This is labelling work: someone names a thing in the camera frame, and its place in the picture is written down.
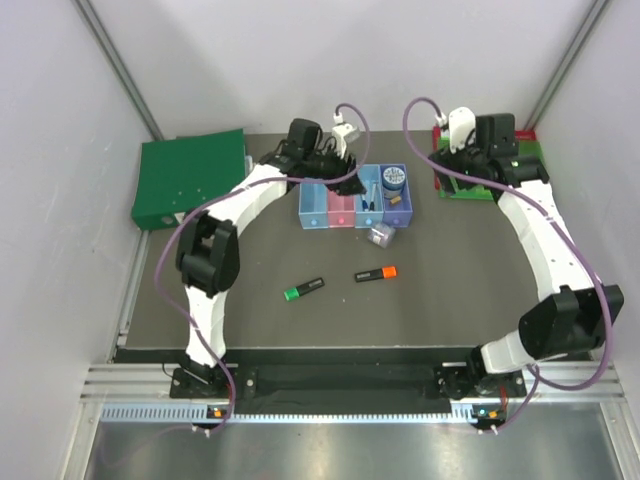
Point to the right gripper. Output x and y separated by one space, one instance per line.
447 159

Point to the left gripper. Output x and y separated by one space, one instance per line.
351 186

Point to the pink drawer bin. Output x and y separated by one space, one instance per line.
340 210

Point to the black capped whiteboard marker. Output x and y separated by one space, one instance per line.
372 196

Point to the green transparent folder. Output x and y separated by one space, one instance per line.
527 146

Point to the blue lidded round jar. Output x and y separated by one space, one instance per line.
393 180

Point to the purple drawer bin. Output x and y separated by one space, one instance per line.
400 215

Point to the clear jar of paper clips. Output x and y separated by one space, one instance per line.
381 234

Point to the orange capped black highlighter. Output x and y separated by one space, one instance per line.
382 273

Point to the green capped black highlighter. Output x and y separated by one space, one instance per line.
303 289

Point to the light blue end drawer bin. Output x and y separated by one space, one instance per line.
313 206

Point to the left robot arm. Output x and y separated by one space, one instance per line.
208 257

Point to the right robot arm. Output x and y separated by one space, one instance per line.
575 312

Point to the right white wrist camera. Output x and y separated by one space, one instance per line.
460 124

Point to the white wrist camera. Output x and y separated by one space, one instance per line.
460 124
343 133

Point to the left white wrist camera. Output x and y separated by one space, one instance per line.
343 133

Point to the green ring binder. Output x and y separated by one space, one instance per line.
178 175

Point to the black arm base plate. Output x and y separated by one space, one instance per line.
347 380

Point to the slotted cable duct rail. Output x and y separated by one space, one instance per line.
210 414

